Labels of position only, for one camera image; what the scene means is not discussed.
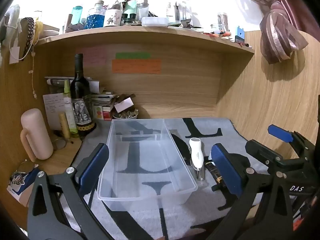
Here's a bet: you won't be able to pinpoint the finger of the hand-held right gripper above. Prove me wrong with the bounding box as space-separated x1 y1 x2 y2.
245 139 285 173
267 124 315 160

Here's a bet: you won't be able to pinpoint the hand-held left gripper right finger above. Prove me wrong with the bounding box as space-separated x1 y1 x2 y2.
190 143 294 240

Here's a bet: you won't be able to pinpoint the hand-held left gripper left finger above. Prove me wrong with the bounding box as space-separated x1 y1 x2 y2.
27 143 118 240

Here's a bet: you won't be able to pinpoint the black and gold tube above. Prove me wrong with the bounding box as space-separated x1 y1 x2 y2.
204 162 227 188

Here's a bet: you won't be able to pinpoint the white handheld electric device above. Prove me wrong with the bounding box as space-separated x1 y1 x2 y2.
189 137 204 168

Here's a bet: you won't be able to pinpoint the clear plastic storage bin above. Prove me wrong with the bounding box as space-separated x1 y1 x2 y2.
97 119 198 211

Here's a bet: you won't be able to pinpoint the yellow tube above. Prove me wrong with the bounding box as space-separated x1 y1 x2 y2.
59 113 71 140

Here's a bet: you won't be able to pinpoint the white bowl of stones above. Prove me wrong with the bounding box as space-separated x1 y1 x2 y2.
112 109 139 120

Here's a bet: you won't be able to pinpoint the stack of small books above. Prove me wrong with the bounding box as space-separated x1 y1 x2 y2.
91 94 118 120

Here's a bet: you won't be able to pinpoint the yellow-green spray bottle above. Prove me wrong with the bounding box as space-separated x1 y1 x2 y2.
63 79 78 138

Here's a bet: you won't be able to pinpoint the white card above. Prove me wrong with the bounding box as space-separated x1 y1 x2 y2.
114 97 134 113

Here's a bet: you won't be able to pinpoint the grey printed mat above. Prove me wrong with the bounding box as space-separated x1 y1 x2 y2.
60 117 295 240

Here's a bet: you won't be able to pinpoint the white handwritten paper note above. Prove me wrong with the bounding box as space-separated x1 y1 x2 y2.
42 93 66 131

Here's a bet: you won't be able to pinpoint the blue and white tissue box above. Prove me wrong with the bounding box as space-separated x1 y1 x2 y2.
7 164 40 207

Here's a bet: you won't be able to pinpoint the small dark beaded trinket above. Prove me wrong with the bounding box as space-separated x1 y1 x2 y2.
10 171 25 185

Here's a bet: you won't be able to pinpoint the dark wine bottle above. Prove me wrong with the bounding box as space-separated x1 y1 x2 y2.
70 53 97 140

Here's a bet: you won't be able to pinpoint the rolled printed papers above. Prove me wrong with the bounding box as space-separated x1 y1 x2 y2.
44 76 100 94

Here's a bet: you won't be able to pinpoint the pink tied curtain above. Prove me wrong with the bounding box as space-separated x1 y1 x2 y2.
227 0 309 65

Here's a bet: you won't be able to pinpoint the orange sticky note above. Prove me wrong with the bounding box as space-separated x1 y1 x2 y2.
112 59 162 75

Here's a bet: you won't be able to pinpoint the blue and white plastic gadget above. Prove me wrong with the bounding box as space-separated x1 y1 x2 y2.
235 26 245 43

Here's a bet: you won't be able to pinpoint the pink sticky note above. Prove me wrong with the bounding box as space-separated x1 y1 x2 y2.
75 46 107 67

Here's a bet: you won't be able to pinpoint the green sticky note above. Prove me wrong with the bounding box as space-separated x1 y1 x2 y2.
115 52 152 59

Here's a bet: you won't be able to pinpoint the glass jar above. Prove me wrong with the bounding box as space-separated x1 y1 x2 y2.
217 12 228 32

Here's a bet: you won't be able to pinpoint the white paper tag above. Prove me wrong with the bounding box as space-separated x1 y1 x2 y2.
9 47 20 64

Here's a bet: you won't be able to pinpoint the wooden shelf board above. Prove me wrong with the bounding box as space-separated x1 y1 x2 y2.
35 25 255 54

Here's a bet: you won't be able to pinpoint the brown cardboard tube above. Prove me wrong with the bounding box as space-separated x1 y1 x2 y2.
64 14 73 33

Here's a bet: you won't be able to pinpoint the yellow ribbon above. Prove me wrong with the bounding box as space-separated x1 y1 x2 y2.
34 20 44 43

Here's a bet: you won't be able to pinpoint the glass bottle of blue beads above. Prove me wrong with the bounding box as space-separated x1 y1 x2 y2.
86 0 106 29

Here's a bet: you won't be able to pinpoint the white labelled bottle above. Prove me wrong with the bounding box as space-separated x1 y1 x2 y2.
104 1 123 27

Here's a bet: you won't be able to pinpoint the teal plastic cup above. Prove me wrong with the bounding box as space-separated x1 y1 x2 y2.
72 6 83 25

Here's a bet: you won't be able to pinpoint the black lace band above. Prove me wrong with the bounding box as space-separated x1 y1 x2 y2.
19 17 35 59

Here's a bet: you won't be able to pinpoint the clear flat plastic box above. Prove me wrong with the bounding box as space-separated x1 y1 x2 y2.
141 17 168 27

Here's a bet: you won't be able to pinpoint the clear tall plastic container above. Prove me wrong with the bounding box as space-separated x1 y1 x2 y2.
175 0 192 22

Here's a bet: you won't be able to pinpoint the clear glass bottle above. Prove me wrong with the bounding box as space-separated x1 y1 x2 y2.
138 0 149 20

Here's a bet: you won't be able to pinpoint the pale green bottle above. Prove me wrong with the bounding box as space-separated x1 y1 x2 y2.
125 0 138 20

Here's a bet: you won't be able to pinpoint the white hanging cloth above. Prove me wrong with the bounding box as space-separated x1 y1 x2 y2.
5 5 20 40

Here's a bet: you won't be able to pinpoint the thin wire ring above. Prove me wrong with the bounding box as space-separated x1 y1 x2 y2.
53 138 68 151

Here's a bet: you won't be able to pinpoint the pink mug with handle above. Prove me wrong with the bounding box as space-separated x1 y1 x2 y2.
20 108 54 162

